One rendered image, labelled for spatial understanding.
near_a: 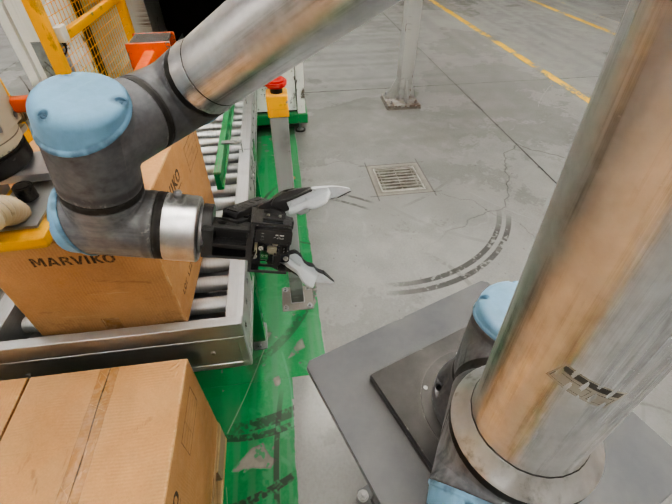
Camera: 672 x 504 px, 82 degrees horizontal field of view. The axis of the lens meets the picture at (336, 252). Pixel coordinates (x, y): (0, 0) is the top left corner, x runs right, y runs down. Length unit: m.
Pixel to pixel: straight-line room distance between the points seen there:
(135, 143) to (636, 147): 0.43
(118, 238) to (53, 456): 0.71
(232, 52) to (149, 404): 0.88
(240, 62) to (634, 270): 0.37
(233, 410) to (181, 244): 1.20
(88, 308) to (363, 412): 0.79
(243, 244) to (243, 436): 1.17
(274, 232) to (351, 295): 1.45
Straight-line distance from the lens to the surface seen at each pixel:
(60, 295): 1.22
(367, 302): 1.91
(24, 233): 0.71
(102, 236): 0.54
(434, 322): 0.92
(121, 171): 0.48
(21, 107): 0.82
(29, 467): 1.18
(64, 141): 0.46
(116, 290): 1.15
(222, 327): 1.11
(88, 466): 1.11
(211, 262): 1.38
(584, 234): 0.26
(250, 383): 1.70
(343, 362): 0.84
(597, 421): 0.37
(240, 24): 0.43
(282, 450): 1.57
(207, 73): 0.47
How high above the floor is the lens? 1.47
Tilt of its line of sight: 43 degrees down
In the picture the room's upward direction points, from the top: straight up
